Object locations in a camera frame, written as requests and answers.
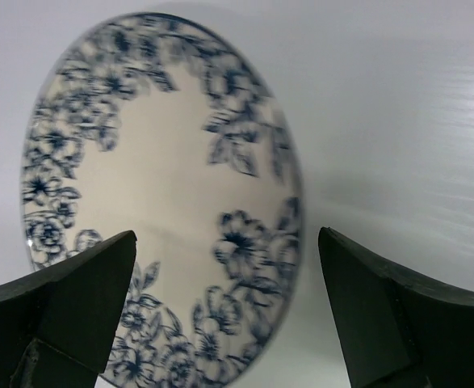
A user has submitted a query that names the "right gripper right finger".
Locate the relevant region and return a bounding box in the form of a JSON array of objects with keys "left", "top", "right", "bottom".
[{"left": 318, "top": 228, "right": 474, "bottom": 387}]

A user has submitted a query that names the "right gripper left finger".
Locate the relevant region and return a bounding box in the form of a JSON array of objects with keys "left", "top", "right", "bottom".
[{"left": 0, "top": 230, "right": 136, "bottom": 387}]

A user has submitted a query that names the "blue floral white plate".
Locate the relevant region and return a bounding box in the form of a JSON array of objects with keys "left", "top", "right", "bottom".
[{"left": 21, "top": 12, "right": 303, "bottom": 387}]

